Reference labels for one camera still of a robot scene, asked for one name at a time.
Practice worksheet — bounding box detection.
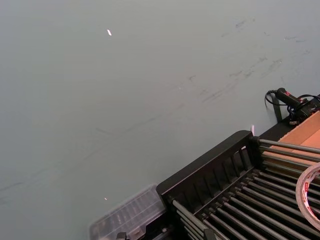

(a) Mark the roll of white tape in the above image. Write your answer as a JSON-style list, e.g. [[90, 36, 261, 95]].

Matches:
[[295, 162, 320, 230]]

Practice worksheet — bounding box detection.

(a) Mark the black rack with steel bars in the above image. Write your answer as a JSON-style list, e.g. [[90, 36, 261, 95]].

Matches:
[[156, 129, 320, 240]]

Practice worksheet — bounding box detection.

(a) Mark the clear plastic case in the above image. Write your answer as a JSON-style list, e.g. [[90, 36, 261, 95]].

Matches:
[[89, 184, 168, 240]]

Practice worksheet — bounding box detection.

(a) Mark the shallow brown cardboard tray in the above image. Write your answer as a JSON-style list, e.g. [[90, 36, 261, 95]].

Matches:
[[271, 113, 320, 166]]

